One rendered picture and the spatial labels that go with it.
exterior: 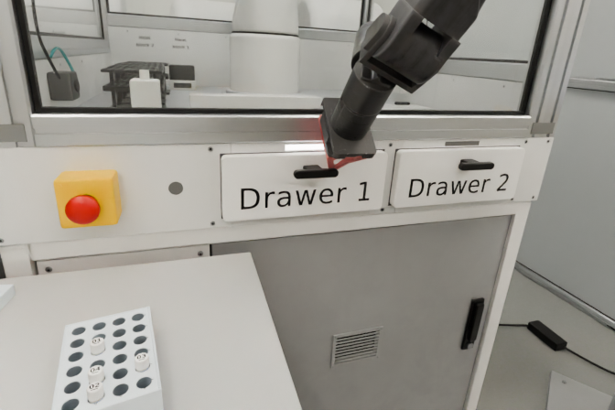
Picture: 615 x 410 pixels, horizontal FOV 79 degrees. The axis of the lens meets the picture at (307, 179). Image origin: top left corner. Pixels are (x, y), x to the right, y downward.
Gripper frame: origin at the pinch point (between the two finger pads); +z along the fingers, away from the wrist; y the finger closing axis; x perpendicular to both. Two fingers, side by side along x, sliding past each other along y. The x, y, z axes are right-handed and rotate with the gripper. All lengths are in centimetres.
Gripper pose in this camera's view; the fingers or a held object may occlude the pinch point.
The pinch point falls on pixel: (331, 157)
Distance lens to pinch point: 62.7
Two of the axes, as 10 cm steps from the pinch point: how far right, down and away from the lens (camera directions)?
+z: -2.2, 4.9, 8.4
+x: -9.6, 0.3, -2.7
